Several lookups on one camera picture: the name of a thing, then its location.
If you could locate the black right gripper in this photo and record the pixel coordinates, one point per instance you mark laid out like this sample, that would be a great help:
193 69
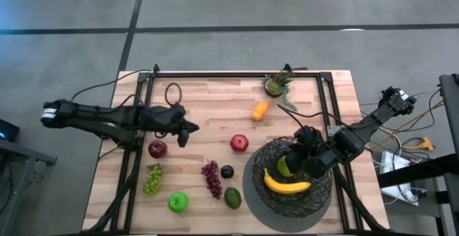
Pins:
319 160

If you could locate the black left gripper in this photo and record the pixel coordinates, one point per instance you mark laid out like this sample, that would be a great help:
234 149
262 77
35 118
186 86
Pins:
165 126

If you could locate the green pear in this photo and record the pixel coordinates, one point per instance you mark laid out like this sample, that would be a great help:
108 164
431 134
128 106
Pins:
281 168

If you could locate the yellow banana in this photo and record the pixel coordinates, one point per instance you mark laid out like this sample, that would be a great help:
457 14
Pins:
285 187

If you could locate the dark red apple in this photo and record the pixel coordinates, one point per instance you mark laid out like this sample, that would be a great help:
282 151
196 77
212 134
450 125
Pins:
157 149

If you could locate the red grape bunch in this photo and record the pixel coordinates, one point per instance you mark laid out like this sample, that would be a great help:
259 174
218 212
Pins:
212 180

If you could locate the dark plum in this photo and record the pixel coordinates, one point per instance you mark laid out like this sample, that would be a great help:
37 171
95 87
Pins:
227 171

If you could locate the green grape bunch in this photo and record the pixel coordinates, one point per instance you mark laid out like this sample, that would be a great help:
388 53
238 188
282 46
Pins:
153 180

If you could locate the bright green apple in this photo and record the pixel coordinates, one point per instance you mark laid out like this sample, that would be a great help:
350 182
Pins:
178 202

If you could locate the green avocado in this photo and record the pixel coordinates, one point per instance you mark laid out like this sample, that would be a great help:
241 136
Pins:
232 198

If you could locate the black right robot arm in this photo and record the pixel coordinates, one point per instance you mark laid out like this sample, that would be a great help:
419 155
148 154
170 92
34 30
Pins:
380 114

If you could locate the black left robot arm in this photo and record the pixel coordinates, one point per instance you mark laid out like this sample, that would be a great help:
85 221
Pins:
100 117

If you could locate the grey round mat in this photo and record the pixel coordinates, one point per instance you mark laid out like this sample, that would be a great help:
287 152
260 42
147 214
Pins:
251 196

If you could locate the small potted green plant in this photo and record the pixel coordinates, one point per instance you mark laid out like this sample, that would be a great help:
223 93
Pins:
275 87

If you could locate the white power strip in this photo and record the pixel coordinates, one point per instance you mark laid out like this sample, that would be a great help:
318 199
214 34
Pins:
392 164

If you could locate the yellow power plug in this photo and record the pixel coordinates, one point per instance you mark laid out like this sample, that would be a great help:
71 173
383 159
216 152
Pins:
426 144

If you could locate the black side table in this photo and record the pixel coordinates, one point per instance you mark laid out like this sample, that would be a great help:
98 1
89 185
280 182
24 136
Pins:
450 103

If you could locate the grey side table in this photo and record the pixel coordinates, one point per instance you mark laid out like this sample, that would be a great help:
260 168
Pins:
21 150

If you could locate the black device with blue light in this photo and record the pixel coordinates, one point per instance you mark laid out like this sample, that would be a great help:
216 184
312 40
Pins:
9 130

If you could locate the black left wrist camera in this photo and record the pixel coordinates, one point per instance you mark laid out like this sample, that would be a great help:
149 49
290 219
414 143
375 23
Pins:
171 112

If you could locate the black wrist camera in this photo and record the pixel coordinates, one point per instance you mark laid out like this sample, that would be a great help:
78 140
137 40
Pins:
171 112
308 135

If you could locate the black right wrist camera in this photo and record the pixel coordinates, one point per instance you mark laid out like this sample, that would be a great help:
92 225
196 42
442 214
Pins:
308 135

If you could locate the black aluminium table frame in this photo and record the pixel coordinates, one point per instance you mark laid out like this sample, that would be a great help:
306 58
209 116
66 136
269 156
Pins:
233 74

